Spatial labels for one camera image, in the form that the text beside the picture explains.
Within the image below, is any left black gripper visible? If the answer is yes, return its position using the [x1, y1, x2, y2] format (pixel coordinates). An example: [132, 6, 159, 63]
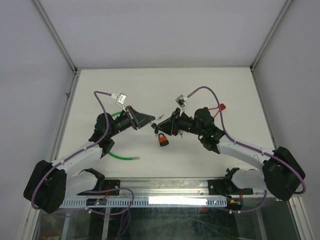
[107, 105, 155, 138]

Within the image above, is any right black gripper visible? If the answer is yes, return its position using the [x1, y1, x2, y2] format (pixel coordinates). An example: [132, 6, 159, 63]
[155, 108, 205, 137]

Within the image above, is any black-headed key pair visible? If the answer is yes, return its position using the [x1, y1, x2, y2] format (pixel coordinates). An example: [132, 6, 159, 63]
[151, 123, 159, 138]

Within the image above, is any orange black padlock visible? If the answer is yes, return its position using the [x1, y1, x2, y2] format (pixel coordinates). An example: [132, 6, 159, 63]
[157, 133, 169, 147]

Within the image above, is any green cable bike lock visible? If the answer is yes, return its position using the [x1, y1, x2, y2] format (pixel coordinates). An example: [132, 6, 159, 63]
[108, 111, 140, 161]

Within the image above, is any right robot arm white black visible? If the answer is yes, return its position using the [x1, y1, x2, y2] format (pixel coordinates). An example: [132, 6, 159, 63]
[151, 107, 306, 201]

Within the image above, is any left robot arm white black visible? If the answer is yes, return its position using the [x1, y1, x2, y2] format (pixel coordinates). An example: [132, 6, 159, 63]
[23, 105, 156, 214]

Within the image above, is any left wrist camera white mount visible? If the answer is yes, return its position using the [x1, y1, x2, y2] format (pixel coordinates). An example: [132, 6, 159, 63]
[110, 93, 127, 110]

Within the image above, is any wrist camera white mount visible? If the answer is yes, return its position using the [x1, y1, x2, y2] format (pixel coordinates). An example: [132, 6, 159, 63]
[175, 94, 189, 116]
[110, 93, 127, 110]

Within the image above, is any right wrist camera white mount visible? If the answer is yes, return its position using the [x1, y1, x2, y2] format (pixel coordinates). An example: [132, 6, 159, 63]
[175, 94, 189, 116]

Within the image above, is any red cable seal tag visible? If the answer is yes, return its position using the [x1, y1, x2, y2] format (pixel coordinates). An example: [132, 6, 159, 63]
[208, 103, 227, 111]

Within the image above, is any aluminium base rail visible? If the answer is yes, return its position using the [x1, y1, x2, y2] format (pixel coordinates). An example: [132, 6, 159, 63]
[31, 176, 301, 198]

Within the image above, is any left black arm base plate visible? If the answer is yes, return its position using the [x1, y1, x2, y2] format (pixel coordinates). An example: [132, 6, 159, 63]
[77, 178, 121, 196]

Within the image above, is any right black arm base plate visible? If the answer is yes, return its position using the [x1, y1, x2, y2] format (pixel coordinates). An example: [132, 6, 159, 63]
[207, 179, 254, 198]

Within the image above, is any grey slotted cable duct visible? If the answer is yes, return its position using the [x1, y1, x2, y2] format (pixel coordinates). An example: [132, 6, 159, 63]
[60, 196, 227, 209]

